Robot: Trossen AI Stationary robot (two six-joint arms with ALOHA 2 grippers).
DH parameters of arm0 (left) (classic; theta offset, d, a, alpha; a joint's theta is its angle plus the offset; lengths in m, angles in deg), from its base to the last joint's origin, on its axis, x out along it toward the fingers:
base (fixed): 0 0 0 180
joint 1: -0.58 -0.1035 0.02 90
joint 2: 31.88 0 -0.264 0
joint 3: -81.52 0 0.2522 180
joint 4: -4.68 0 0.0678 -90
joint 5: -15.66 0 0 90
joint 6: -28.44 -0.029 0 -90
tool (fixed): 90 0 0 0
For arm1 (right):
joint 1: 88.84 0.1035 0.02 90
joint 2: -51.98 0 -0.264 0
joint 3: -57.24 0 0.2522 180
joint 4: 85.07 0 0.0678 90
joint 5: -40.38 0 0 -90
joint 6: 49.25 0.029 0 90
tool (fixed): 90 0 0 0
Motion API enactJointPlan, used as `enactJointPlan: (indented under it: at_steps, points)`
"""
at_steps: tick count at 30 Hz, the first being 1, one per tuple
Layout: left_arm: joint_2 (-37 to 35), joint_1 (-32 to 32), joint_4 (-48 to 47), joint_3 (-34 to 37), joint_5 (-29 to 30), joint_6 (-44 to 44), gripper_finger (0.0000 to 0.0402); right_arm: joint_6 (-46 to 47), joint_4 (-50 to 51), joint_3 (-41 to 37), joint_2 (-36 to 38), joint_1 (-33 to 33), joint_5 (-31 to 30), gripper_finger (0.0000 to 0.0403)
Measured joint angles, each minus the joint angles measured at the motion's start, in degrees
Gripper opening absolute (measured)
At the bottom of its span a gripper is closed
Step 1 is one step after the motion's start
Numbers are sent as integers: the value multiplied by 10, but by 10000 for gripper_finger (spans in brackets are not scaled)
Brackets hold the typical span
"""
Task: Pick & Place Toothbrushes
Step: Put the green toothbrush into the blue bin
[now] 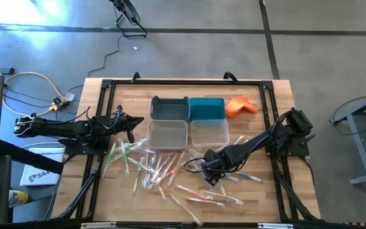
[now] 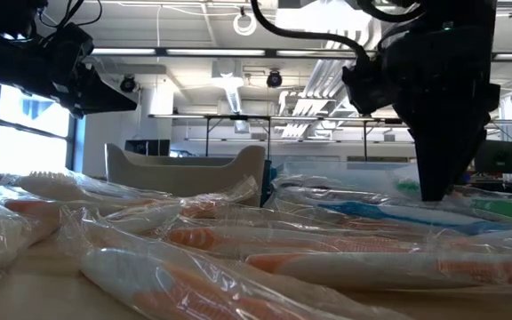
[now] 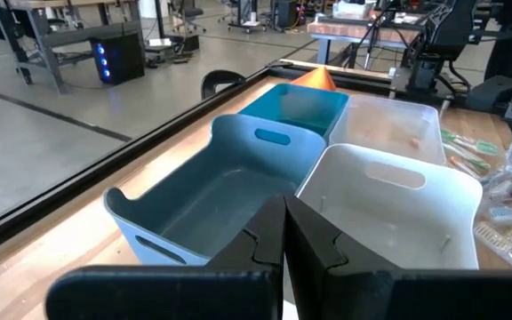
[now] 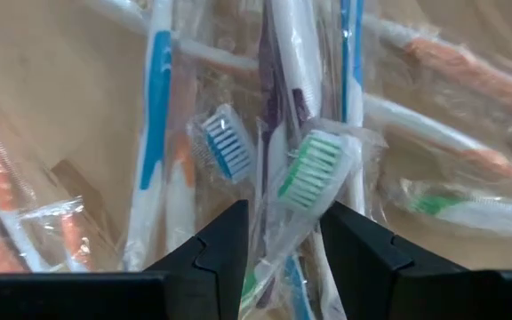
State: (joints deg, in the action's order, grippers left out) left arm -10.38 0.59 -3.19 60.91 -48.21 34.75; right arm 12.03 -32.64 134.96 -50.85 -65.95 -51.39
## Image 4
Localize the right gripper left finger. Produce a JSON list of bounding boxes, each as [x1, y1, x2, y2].
[[143, 198, 250, 320]]

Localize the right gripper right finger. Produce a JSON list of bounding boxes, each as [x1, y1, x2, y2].
[[319, 200, 469, 320]]

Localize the green toothbrush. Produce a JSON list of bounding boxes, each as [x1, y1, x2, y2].
[[397, 177, 512, 237], [237, 128, 360, 312]]

